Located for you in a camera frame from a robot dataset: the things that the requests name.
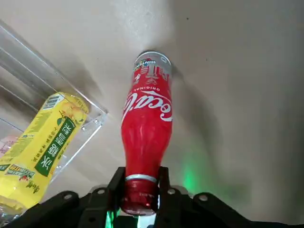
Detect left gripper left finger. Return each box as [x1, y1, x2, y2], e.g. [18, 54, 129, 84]
[21, 167, 126, 228]

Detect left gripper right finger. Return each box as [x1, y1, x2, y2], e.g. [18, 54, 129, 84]
[154, 167, 252, 228]

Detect red cola bottle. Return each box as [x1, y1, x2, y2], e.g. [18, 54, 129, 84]
[120, 49, 174, 216]

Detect clear acrylic stepped shelf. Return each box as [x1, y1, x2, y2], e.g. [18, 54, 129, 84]
[0, 20, 109, 224]

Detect yellow lemon tea bottle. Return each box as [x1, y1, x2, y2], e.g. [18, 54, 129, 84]
[0, 92, 90, 213]

